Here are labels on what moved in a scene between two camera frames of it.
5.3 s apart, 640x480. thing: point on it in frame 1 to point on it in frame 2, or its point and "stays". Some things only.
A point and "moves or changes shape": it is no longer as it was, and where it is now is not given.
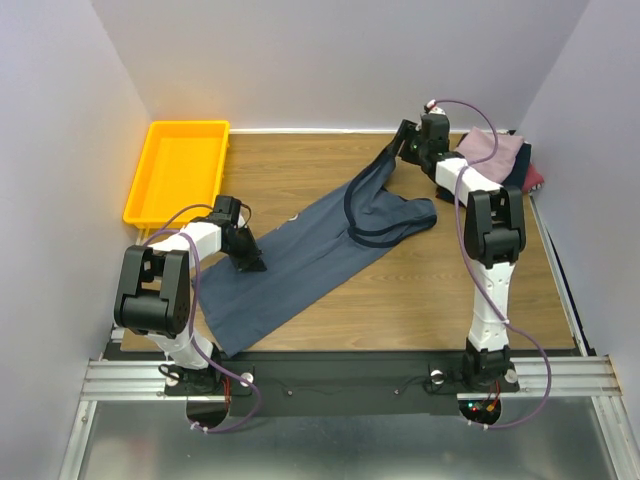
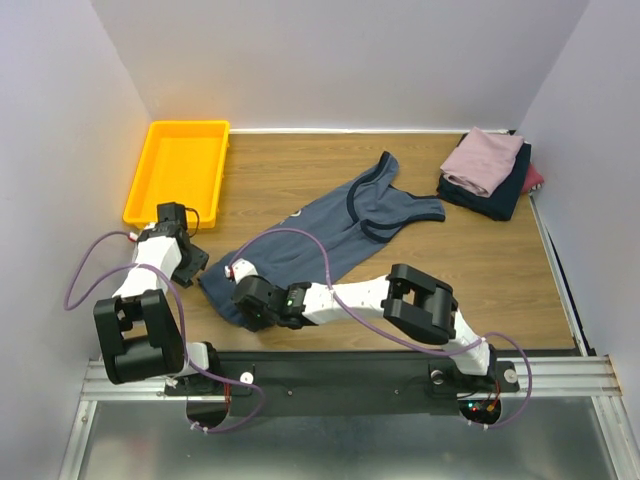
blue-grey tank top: x=319 y=241 moves or changes shape
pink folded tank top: x=478 y=144 stays
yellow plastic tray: x=183 y=165 stays
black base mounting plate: x=337 y=383 stays
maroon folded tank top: x=532 y=179 stays
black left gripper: x=251 y=262 to x=200 y=260
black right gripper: x=404 y=138 to x=245 y=304
